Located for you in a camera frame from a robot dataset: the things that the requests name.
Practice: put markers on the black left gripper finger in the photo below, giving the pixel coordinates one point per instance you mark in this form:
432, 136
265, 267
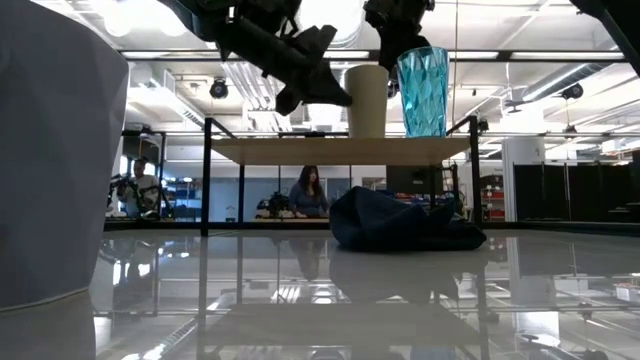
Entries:
320, 70
320, 94

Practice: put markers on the beige cup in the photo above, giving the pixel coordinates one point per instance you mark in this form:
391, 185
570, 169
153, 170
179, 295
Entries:
367, 105

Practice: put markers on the blue faceted plastic tumbler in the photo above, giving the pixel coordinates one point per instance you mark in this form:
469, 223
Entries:
424, 95

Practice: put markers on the pale grey mug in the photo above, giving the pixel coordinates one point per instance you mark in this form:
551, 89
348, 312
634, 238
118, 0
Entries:
55, 165

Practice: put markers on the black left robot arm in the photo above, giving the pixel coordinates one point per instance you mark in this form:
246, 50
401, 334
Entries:
195, 15

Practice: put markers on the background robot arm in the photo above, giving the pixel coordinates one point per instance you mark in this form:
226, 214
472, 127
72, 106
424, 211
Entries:
120, 192
277, 205

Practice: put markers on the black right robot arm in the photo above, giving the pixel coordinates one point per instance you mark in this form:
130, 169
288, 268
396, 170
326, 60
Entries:
620, 25

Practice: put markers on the wooden shelf with black legs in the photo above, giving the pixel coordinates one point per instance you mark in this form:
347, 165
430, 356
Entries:
340, 150

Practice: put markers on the black ceiling spotlight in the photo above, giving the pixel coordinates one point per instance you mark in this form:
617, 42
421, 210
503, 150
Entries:
393, 87
572, 91
218, 89

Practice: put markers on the long ceiling light bar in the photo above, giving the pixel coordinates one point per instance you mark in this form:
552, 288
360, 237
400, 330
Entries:
500, 55

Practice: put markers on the person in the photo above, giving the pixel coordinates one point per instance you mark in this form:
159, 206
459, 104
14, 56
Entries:
142, 190
307, 197

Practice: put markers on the black monitor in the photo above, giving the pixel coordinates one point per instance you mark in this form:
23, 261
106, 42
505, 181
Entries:
407, 180

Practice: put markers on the dark navy cloth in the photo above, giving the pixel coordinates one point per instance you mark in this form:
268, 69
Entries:
385, 220

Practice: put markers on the black metal rack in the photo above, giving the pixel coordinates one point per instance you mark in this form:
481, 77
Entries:
162, 175

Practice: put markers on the white column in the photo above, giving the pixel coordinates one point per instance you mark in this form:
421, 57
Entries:
522, 175

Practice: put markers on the rack with red bins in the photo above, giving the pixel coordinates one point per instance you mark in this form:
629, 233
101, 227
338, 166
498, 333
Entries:
492, 200

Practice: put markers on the silver ceiling duct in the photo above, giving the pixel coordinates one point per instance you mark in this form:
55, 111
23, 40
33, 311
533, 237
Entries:
555, 82

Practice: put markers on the black partition wall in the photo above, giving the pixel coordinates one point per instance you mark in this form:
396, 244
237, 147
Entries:
585, 192

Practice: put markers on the black metal table frame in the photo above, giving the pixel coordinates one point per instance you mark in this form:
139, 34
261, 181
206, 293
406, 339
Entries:
550, 226

